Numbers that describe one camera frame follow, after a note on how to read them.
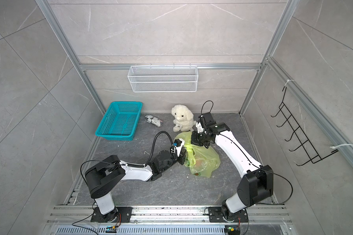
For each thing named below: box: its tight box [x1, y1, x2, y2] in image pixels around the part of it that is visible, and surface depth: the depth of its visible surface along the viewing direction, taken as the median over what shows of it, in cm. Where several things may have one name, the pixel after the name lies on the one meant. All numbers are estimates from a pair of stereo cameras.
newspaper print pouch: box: [144, 114, 164, 128], surface depth 113 cm
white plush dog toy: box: [171, 104, 197, 132], surface depth 97 cm
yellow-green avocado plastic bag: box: [174, 131, 222, 178], surface depth 81 cm
